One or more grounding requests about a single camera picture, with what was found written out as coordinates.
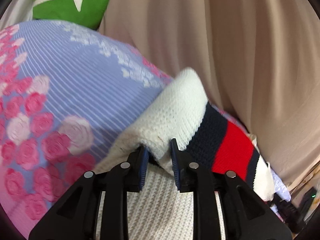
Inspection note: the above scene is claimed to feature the white red navy knit sweater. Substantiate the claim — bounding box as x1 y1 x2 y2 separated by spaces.
94 68 274 239

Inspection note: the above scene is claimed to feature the pink floral bed sheet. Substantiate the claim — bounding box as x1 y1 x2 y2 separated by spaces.
1 20 291 239

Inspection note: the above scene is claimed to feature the beige curtain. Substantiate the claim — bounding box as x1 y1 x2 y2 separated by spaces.
99 0 319 190

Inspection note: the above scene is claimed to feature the silver satin curtain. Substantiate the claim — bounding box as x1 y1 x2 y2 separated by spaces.
1 0 34 30

